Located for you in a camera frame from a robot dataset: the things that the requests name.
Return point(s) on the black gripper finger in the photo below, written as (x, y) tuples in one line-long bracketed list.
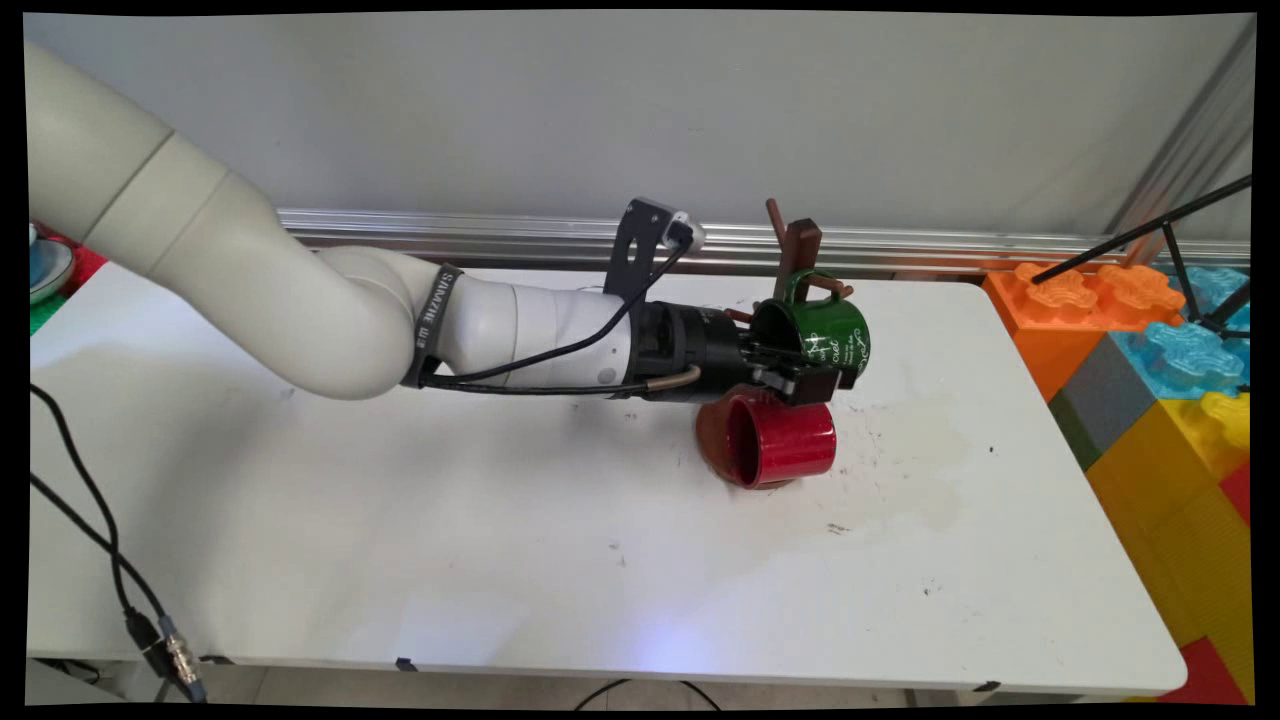
[(775, 350), (800, 388)]

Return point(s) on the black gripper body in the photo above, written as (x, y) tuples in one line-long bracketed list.
[(700, 350)]

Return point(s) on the green mug with white print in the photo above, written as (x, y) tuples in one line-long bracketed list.
[(835, 335)]

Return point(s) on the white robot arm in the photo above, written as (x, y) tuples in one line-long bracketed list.
[(250, 290)]

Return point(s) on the red mug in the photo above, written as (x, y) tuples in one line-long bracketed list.
[(790, 440)]

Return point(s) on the brown wooden mug tree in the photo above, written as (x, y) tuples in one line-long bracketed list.
[(800, 245)]

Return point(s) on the orange foam block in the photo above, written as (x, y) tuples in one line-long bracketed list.
[(1040, 340)]

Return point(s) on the grey foam block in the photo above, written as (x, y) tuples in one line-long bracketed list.
[(1110, 395)]

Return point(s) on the black tripod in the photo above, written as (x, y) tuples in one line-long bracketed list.
[(1100, 247)]

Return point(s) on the blue foam block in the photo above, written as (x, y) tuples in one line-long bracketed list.
[(1180, 360), (1215, 290)]

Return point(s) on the colourful giant building blocks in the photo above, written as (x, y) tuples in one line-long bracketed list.
[(1170, 520)]

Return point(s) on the red foam block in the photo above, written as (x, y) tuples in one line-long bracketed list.
[(1205, 675), (88, 268)]

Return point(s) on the grey plate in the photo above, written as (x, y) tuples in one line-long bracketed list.
[(50, 270)]

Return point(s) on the green foam mat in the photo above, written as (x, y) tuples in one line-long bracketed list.
[(42, 312)]

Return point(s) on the small white wrist camera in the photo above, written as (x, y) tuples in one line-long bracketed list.
[(685, 232)]

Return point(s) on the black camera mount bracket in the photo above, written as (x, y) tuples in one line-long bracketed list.
[(635, 250)]

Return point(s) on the aluminium rail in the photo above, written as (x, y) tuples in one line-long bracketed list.
[(500, 235)]

